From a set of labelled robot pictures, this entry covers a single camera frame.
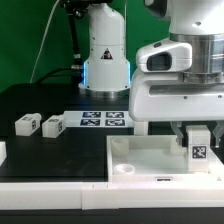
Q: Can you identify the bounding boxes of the white square table top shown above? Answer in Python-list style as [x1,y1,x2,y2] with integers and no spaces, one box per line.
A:
[107,135,224,183]

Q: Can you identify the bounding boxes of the white left fence wall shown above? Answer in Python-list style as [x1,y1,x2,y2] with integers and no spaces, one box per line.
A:
[0,141,7,166]

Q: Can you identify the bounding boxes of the white fence wall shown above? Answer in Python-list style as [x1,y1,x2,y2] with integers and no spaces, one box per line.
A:
[0,141,7,166]
[0,181,224,210]

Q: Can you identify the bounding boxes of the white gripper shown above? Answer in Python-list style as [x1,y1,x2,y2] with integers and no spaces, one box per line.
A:
[129,39,224,148]

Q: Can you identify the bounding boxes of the white cable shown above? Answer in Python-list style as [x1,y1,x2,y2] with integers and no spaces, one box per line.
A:
[29,0,62,84]

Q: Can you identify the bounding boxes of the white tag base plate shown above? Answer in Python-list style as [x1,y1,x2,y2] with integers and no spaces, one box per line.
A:
[64,111,133,128]

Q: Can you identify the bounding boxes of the black cable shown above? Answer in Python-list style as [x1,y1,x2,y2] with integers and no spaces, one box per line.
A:
[35,66,84,84]

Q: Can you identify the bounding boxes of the white front fence wall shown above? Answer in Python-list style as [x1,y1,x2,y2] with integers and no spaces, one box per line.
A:
[0,181,224,210]

